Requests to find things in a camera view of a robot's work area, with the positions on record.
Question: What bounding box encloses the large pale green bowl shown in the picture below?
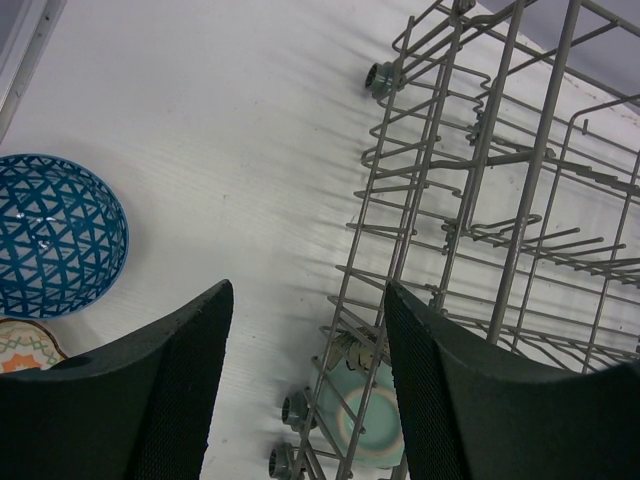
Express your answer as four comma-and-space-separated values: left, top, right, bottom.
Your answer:
307, 357, 406, 470

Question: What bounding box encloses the silver table rail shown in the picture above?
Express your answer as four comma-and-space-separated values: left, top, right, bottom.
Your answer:
0, 0, 66, 140

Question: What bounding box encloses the grey wire dish rack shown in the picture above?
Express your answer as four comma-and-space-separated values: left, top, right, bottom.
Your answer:
268, 1, 639, 479

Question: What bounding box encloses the white bowl red pattern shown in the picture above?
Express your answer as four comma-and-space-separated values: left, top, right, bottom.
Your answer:
1, 153, 129, 320

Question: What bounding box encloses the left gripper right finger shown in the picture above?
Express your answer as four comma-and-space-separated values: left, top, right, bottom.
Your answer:
384, 281, 639, 479

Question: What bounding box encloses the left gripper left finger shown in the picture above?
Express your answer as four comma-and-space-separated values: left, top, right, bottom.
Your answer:
1, 280, 234, 479

